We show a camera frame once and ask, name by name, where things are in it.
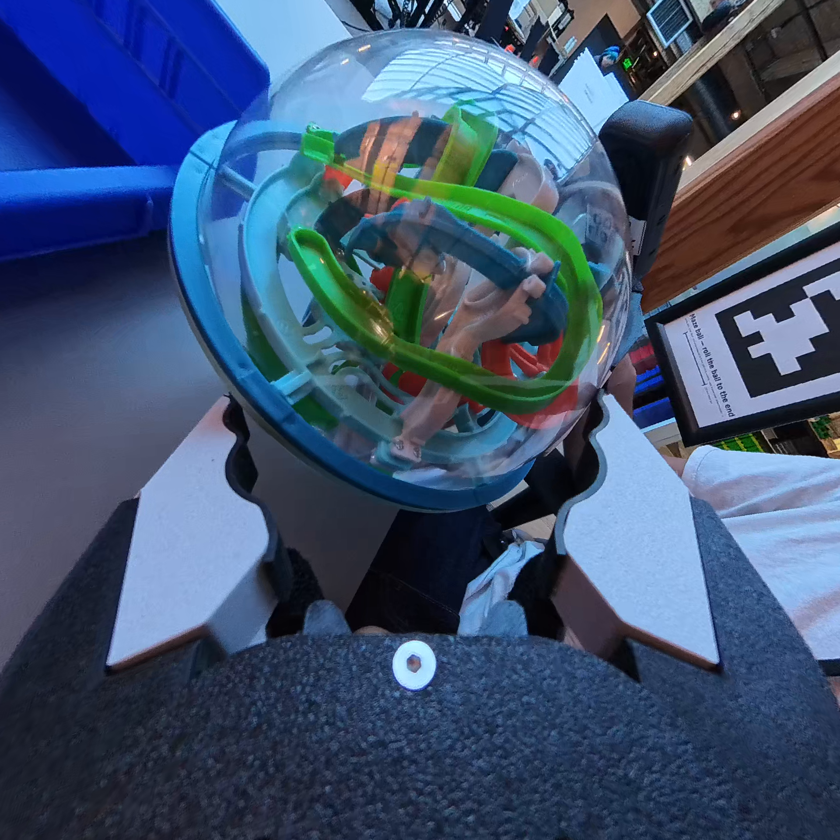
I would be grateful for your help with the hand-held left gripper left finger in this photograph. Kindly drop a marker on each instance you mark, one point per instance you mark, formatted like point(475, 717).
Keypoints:
point(190, 538)

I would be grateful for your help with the blue plastic bin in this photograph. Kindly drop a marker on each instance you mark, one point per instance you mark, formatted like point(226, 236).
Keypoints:
point(79, 151)

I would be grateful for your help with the wooden post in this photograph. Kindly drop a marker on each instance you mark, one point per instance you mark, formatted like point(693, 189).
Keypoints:
point(741, 197)

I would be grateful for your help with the black office chair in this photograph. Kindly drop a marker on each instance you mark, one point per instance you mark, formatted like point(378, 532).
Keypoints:
point(544, 485)

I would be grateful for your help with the clear plastic maze ball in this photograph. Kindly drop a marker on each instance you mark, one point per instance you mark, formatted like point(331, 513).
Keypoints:
point(394, 275)

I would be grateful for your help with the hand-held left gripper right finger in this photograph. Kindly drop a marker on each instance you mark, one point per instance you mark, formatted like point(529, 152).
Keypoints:
point(636, 551)

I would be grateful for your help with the rack of small storage bins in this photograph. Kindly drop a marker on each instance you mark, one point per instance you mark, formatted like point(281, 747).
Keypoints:
point(653, 394)

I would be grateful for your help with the person's dark blue trousers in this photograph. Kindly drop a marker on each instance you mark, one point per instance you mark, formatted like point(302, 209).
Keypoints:
point(413, 564)

